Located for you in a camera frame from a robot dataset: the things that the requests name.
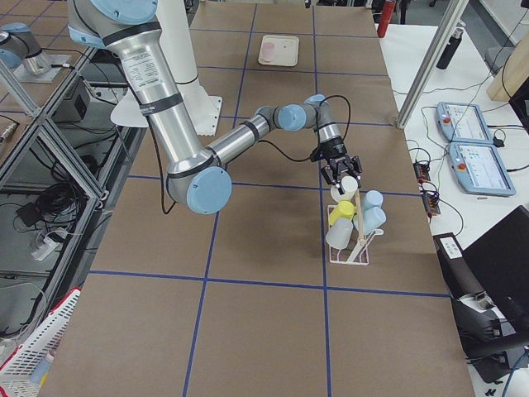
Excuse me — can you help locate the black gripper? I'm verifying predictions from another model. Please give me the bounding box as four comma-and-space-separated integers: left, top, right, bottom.
320, 142, 363, 194

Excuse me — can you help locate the pale green plastic cup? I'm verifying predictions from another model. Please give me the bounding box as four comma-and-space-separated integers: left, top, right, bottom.
331, 175, 359, 203

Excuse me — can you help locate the yellow plastic cup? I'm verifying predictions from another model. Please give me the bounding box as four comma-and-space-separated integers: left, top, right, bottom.
328, 200, 356, 226

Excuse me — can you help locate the blue plastic cup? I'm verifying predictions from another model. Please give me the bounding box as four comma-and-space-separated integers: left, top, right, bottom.
362, 207, 386, 235
360, 190, 384, 211

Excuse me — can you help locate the grey plastic cup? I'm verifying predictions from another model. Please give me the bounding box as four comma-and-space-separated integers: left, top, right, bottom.
326, 218, 354, 250

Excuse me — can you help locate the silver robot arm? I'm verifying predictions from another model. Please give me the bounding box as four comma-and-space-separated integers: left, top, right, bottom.
68, 1, 362, 214

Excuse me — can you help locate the pink plastic cup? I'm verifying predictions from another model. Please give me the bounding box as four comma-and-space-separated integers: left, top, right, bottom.
260, 42, 275, 63

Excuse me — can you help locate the blue teach pendant far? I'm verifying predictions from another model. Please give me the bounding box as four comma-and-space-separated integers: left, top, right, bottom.
436, 102, 493, 143

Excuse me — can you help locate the blue teach pendant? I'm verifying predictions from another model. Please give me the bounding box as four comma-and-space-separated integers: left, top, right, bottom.
436, 102, 493, 143
449, 141, 516, 197

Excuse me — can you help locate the blue teach pendant near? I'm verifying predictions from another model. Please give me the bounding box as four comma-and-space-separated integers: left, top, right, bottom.
449, 141, 516, 197

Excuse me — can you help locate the cream plastic tray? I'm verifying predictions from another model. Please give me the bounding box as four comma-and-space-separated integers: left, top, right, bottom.
258, 35, 299, 67

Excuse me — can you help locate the red bottle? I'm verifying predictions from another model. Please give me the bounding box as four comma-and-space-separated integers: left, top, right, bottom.
377, 0, 396, 38

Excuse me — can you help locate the black bottle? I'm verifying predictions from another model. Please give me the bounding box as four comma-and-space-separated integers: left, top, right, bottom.
436, 27, 464, 69

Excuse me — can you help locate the black laptop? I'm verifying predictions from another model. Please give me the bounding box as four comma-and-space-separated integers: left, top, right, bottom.
463, 205, 528, 318

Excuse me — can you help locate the white plastic basket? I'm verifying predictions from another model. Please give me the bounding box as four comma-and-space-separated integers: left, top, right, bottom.
1, 287, 81, 396

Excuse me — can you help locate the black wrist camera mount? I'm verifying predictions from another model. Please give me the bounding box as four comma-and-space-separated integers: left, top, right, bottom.
309, 145, 326, 162

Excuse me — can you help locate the white wire cup rack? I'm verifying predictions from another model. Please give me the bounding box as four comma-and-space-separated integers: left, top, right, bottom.
326, 187, 384, 265

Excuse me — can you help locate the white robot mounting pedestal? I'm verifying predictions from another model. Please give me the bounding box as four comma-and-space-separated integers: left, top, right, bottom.
156, 0, 222, 136

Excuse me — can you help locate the aluminium frame post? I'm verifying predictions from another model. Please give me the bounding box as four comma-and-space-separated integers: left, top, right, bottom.
395, 0, 469, 129

